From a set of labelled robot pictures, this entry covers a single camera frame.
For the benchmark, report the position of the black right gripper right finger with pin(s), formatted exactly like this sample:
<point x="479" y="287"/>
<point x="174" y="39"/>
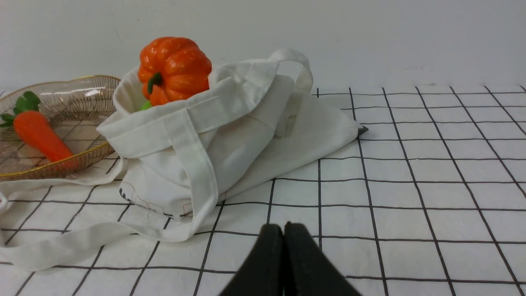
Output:
<point x="307" y="271"/>

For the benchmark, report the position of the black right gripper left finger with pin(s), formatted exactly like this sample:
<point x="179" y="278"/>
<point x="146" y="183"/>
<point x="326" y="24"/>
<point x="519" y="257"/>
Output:
<point x="259" y="274"/>

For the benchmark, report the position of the orange toy pumpkin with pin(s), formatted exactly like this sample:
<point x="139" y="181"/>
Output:
<point x="173" y="69"/>

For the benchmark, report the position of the white cloth tote bag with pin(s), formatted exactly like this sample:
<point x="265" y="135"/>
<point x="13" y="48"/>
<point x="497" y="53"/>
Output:
<point x="257" y="121"/>

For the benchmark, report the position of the white black-grid tablecloth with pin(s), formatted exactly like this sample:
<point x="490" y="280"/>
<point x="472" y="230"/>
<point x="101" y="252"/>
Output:
<point x="429" y="202"/>

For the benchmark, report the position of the green toy cucumber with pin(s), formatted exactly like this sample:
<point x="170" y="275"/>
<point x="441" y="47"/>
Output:
<point x="145" y="106"/>

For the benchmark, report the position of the orange toy carrot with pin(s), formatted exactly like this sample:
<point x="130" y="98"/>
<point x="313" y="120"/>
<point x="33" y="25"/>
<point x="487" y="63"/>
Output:
<point x="34" y="129"/>

